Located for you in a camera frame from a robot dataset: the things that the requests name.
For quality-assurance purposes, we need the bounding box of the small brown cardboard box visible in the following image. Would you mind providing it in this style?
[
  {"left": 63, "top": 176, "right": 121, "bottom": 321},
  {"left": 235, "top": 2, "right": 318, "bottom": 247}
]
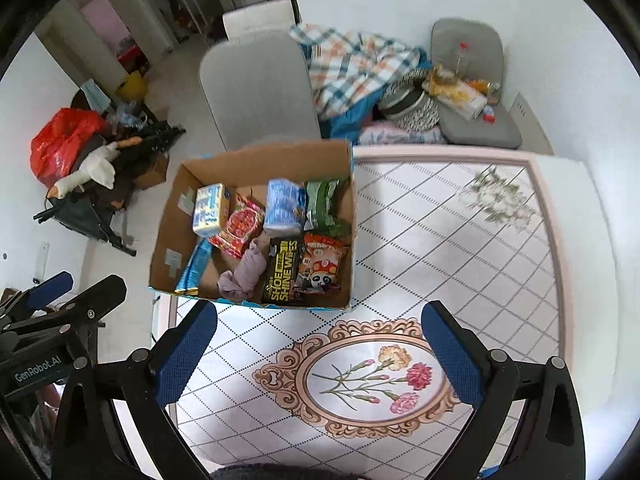
[{"left": 132, "top": 152, "right": 170, "bottom": 191}]

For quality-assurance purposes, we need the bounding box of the yellow bag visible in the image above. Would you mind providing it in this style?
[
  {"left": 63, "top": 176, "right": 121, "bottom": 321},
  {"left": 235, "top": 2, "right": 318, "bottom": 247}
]
[{"left": 116, "top": 71, "right": 148, "bottom": 101}]

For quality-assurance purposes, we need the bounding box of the black wipes packet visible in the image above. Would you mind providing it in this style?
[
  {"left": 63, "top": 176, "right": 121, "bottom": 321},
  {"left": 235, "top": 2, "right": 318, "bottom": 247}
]
[{"left": 262, "top": 236, "right": 305, "bottom": 305}]

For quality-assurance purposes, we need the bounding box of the white goose plush toy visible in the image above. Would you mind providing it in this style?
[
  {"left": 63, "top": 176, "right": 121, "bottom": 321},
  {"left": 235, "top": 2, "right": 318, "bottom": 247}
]
[{"left": 47, "top": 137, "right": 151, "bottom": 200}]

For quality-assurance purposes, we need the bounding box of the floral printed tablecloth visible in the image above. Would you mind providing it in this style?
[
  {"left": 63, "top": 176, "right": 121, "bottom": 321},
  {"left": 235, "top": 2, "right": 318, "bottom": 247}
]
[{"left": 165, "top": 147, "right": 571, "bottom": 466}]

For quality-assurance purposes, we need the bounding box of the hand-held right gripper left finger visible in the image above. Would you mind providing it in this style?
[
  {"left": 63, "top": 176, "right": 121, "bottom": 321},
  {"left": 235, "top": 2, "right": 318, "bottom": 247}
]
[{"left": 52, "top": 300, "right": 218, "bottom": 480}]

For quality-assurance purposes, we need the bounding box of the white and yellow tissue pack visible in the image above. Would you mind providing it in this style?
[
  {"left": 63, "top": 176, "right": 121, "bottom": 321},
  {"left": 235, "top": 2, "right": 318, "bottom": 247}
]
[{"left": 425, "top": 77, "right": 488, "bottom": 122}]

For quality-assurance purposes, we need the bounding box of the light blue tissue packet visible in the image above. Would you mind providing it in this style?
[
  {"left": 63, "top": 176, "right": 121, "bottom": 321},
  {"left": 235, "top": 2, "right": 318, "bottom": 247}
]
[{"left": 263, "top": 178, "right": 307, "bottom": 237}]

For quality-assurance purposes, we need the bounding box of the purple sock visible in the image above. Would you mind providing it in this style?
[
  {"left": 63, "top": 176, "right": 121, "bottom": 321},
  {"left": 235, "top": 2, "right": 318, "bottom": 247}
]
[{"left": 217, "top": 240, "right": 266, "bottom": 303}]

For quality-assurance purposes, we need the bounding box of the grey chair with plain back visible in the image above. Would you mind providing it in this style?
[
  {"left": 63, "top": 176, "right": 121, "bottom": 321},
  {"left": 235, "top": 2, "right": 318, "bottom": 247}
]
[{"left": 199, "top": 30, "right": 322, "bottom": 153}]

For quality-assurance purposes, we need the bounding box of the white chair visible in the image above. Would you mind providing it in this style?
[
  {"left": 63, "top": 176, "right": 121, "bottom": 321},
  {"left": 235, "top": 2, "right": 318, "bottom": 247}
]
[{"left": 222, "top": 0, "right": 296, "bottom": 41}]

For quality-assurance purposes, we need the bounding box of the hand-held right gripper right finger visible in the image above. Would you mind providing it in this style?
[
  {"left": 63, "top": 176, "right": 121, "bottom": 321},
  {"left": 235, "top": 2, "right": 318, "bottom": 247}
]
[{"left": 421, "top": 300, "right": 586, "bottom": 480}]

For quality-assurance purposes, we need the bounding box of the plaid blanket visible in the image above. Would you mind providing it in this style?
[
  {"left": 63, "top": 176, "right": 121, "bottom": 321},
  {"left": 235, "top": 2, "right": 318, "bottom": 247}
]
[{"left": 290, "top": 22, "right": 426, "bottom": 121}]

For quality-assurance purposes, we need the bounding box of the black folded stroller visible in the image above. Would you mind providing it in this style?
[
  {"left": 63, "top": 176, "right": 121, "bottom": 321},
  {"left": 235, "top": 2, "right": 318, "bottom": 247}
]
[{"left": 32, "top": 120, "right": 186, "bottom": 257}]

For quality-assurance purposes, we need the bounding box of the long blue packet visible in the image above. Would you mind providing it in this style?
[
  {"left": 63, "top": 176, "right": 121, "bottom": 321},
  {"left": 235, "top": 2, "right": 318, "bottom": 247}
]
[{"left": 175, "top": 237, "right": 213, "bottom": 295}]

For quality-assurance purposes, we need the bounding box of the black and white patterned bag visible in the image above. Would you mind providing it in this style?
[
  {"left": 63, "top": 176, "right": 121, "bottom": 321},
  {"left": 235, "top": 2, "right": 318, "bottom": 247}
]
[{"left": 377, "top": 72, "right": 441, "bottom": 133}]

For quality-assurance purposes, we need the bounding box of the light blue cloth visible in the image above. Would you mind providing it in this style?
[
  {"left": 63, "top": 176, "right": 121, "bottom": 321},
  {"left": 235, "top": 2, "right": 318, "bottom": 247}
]
[{"left": 82, "top": 80, "right": 111, "bottom": 111}]

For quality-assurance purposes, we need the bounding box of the clear plastic bag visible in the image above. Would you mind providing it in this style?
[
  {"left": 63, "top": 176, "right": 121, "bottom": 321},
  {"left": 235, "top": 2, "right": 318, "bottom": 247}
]
[{"left": 107, "top": 102, "right": 148, "bottom": 128}]

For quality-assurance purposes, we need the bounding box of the red plastic bag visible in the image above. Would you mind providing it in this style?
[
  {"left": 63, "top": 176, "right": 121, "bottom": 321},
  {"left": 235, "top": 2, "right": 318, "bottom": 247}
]
[{"left": 30, "top": 107, "right": 108, "bottom": 188}]

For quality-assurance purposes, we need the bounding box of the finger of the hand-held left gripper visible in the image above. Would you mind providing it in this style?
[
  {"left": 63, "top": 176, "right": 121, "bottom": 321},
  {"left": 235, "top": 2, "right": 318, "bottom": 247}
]
[
  {"left": 45, "top": 275, "right": 127, "bottom": 346},
  {"left": 22, "top": 271, "right": 75, "bottom": 311}
]

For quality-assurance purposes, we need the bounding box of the orange snack packet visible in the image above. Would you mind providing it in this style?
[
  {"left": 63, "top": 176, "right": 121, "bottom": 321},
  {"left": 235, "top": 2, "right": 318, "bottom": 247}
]
[{"left": 295, "top": 232, "right": 347, "bottom": 293}]

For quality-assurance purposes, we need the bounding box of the red snack packet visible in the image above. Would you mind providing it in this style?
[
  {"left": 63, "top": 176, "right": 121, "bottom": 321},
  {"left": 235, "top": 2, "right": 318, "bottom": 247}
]
[{"left": 209, "top": 195, "right": 266, "bottom": 260}]

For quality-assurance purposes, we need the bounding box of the green packet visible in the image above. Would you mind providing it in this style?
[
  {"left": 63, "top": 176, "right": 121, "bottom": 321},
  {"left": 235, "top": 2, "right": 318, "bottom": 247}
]
[{"left": 305, "top": 178, "right": 352, "bottom": 237}]

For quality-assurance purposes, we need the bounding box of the white and blue tissue pack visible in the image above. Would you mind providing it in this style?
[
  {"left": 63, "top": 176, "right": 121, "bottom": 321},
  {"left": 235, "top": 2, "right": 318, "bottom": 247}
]
[{"left": 192, "top": 182, "right": 232, "bottom": 238}]

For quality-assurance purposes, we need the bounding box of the orange snack bag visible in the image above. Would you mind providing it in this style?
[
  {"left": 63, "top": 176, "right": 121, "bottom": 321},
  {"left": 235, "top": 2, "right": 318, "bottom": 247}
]
[{"left": 467, "top": 77, "right": 502, "bottom": 98}]

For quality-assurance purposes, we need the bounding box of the grey cushioned chair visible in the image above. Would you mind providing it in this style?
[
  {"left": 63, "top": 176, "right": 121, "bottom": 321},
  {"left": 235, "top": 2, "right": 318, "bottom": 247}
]
[{"left": 430, "top": 17, "right": 523, "bottom": 150}]

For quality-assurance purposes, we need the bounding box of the pink cloth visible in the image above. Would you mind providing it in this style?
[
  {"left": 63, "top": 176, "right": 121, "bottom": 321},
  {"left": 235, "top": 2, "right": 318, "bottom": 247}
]
[{"left": 357, "top": 122, "right": 446, "bottom": 147}]

